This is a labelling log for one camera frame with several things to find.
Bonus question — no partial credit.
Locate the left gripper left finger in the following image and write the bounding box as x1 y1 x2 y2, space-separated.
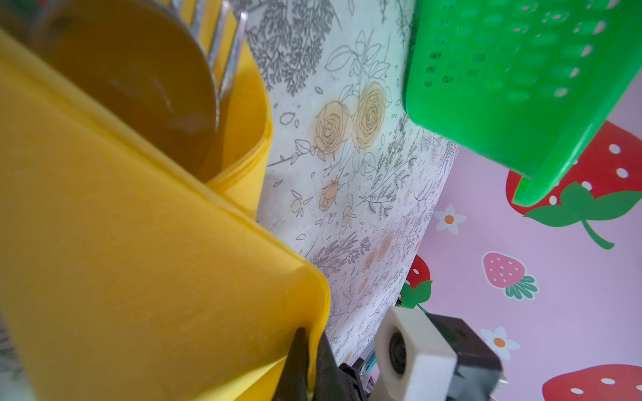
272 327 309 401

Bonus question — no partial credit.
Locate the green plastic basket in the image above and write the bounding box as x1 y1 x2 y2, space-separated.
404 1 641 207

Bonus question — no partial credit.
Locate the yellow paper napkin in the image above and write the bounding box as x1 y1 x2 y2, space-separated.
1 1 330 400

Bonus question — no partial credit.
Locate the silver spoon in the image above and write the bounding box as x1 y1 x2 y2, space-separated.
30 1 218 173

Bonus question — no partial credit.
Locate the silver fork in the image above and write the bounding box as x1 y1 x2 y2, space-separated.
187 1 248 102

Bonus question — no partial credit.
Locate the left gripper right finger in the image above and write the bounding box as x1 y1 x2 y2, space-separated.
314 333 361 401

